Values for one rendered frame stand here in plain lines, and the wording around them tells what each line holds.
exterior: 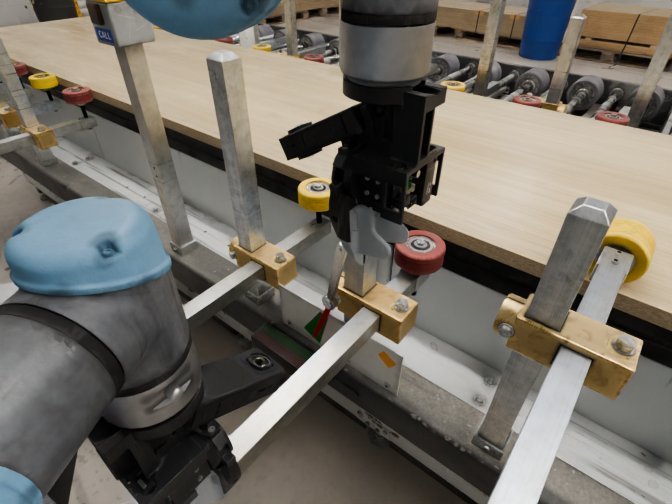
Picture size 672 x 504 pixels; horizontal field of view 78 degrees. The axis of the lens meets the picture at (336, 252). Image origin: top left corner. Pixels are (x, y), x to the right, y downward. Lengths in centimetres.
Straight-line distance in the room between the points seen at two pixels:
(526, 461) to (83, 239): 36
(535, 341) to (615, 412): 39
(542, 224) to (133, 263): 69
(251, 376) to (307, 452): 106
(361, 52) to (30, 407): 30
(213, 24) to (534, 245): 63
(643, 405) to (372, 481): 83
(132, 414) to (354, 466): 116
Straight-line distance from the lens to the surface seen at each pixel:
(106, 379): 25
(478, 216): 79
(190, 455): 40
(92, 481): 160
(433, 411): 72
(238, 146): 69
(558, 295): 48
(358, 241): 45
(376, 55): 35
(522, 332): 51
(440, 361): 89
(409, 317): 62
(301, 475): 143
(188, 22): 20
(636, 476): 89
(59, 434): 24
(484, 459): 71
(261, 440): 52
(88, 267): 24
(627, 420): 89
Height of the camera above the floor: 131
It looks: 38 degrees down
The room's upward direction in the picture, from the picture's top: straight up
